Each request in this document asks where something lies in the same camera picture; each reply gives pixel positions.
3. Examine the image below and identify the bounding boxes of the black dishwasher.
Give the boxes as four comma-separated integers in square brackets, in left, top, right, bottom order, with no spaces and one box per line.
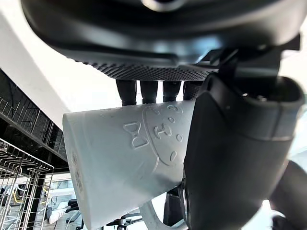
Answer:
[0,68,69,230]

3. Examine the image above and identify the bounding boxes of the tall-sided wire dishwasher rack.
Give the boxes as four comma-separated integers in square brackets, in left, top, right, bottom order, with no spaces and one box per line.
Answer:
[0,140,55,230]

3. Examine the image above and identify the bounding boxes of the small-mesh wire dishwasher rack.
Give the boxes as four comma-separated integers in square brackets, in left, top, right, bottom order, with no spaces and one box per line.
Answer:
[0,97,67,156]

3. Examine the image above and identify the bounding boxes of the pale grey embossed cup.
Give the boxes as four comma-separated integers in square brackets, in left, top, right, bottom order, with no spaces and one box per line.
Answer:
[62,99,196,230]

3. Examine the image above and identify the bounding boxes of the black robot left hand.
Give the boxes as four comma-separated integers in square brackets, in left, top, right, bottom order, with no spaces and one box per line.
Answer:
[20,0,307,230]

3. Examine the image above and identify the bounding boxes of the white countertop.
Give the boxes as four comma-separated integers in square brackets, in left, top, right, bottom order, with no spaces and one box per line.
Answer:
[0,0,144,131]

